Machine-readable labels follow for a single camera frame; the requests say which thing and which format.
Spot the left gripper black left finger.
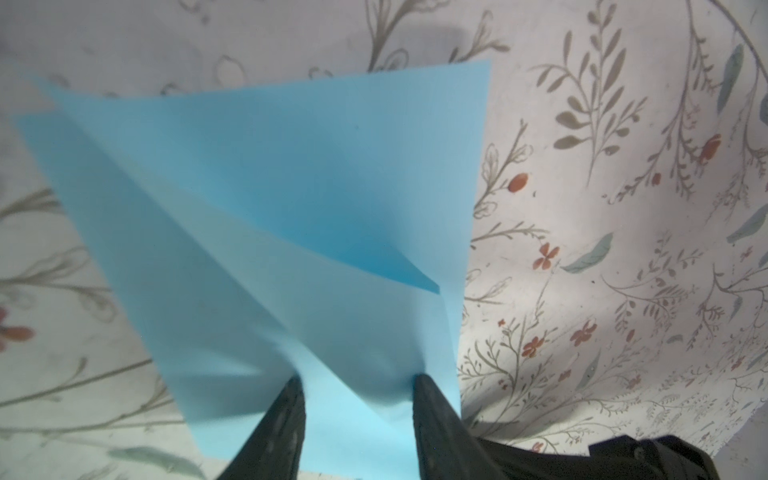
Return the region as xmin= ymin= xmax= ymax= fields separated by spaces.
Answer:
xmin=218 ymin=376 xmax=306 ymax=480

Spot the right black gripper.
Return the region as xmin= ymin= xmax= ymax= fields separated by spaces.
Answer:
xmin=480 ymin=435 xmax=720 ymax=480

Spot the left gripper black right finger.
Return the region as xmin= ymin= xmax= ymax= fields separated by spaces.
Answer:
xmin=413 ymin=374 xmax=506 ymax=480

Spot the light blue square paper sheet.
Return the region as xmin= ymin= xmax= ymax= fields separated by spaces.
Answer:
xmin=14 ymin=61 xmax=491 ymax=479

